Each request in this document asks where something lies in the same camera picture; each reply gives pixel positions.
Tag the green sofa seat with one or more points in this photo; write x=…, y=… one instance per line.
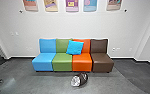
x=62, y=62

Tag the blue sofa seat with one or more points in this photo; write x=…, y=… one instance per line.
x=44, y=61

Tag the purple wall poster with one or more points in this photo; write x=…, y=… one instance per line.
x=72, y=5

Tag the peach wall poster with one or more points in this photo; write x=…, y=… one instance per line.
x=114, y=4

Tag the light blue wall poster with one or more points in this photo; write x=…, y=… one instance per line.
x=90, y=5

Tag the brown sofa seat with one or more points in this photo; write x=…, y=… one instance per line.
x=101, y=60

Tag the yellow wall poster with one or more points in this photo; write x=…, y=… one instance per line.
x=51, y=5

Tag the small black wall mount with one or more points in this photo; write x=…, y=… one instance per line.
x=125, y=10
x=21, y=11

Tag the cyan square cushion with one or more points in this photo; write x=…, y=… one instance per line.
x=75, y=47

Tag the orange sofa seat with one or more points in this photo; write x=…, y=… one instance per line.
x=82, y=63

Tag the white light switch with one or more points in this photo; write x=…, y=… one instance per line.
x=17, y=33

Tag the salmon wall poster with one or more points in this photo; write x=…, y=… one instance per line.
x=30, y=4

